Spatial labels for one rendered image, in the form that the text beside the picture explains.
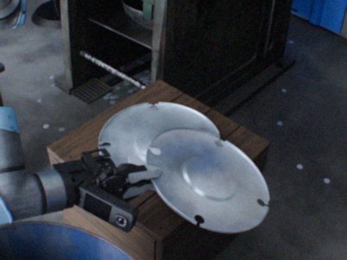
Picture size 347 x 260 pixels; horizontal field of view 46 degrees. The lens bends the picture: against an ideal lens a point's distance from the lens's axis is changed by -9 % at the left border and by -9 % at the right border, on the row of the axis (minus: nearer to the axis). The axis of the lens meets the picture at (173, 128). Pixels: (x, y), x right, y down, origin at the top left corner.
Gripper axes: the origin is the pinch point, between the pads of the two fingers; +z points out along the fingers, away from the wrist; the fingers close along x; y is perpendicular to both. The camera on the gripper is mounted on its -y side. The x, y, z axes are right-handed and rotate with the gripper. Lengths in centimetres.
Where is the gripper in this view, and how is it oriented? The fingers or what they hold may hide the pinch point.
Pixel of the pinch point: (158, 177)
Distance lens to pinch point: 86.6
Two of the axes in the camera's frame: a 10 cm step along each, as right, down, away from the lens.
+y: -5.6, -5.6, 6.1
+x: -2.6, 8.2, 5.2
